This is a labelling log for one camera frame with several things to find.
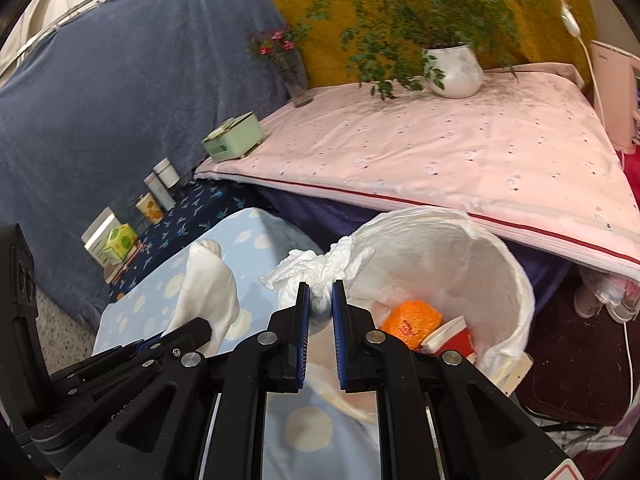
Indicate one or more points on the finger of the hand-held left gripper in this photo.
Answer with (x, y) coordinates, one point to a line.
(130, 372)
(192, 332)

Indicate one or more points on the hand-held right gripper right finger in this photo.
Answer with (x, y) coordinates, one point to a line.
(338, 342)

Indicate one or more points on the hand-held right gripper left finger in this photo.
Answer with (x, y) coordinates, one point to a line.
(302, 342)

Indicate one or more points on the smooth white cloth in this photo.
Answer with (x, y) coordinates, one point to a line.
(210, 290)

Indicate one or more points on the plain orange wrapper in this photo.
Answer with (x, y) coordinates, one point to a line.
(412, 322)

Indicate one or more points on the white tissue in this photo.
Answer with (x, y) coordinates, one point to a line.
(310, 265)

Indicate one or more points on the red paper cup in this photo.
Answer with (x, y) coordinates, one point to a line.
(457, 346)

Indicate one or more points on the white bag lined bin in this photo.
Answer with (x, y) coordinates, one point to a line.
(450, 260)

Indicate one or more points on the light blue dotted cloth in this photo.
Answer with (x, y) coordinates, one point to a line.
(150, 305)

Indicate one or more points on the wooden stand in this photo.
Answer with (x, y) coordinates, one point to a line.
(122, 270)

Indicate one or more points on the white cardboard box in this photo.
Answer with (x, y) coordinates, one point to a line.
(95, 237)

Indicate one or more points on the small green box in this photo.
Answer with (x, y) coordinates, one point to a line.
(121, 244)

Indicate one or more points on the dark blue printed cloth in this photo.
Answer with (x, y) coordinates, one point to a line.
(195, 210)

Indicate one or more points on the orange printed tin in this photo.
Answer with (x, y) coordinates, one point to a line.
(149, 209)

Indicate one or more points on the tall grey white canister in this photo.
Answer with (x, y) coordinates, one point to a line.
(157, 191)

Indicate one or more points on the short white canister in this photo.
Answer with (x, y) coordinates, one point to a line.
(166, 172)

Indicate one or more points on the pale green box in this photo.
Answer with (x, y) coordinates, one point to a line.
(232, 142)

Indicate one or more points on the pink printed blanket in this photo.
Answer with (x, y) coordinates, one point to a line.
(450, 155)

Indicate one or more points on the navy blue backdrop cloth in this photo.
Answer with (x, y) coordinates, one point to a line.
(125, 110)

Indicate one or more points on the dark red mat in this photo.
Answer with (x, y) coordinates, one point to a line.
(575, 360)

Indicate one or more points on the glass vase with pink flowers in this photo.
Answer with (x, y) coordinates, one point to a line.
(298, 87)

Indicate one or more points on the white shoe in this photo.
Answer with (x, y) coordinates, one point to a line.
(590, 302)
(625, 310)

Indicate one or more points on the pink white cloth bundle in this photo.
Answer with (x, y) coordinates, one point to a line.
(610, 285)

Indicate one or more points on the green plant in white pot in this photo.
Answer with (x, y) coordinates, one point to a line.
(455, 74)

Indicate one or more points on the pink plastic bag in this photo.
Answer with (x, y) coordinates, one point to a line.
(629, 422)

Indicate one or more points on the red cloth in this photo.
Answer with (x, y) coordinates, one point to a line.
(631, 175)

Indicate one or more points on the mustard yellow backdrop cloth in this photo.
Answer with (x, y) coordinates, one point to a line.
(542, 35)

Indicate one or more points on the pink white appliance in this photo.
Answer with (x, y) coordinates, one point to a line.
(612, 95)

